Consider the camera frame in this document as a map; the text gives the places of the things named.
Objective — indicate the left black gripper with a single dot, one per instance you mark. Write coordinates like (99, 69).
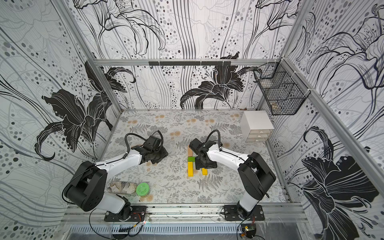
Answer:
(164, 154)

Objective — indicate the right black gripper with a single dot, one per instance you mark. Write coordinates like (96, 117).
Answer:
(204, 163)

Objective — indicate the yellow block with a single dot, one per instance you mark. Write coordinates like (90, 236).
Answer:
(190, 169)
(204, 172)

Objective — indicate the natural wood block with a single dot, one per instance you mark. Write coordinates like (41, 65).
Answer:
(190, 152)

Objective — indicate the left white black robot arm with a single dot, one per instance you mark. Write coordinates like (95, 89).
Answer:
(87, 188)

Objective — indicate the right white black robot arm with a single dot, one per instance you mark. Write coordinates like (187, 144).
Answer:
(255, 174)

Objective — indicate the green round lid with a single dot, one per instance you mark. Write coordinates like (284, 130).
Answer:
(143, 189)

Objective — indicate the white drawer box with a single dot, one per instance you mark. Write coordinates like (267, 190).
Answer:
(256, 126)

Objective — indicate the small electronics board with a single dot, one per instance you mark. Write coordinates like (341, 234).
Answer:
(248, 232)

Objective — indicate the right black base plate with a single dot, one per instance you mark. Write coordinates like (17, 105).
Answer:
(234, 213)

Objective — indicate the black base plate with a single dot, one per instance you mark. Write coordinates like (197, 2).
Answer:
(134, 214)
(234, 213)

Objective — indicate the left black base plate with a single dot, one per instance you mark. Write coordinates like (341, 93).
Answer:
(134, 214)

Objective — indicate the white slotted cable duct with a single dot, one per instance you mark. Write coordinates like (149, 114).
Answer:
(176, 229)

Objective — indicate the black wall bar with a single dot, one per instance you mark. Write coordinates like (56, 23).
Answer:
(190, 63)

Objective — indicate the black wire basket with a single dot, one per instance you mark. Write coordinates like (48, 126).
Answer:
(282, 94)

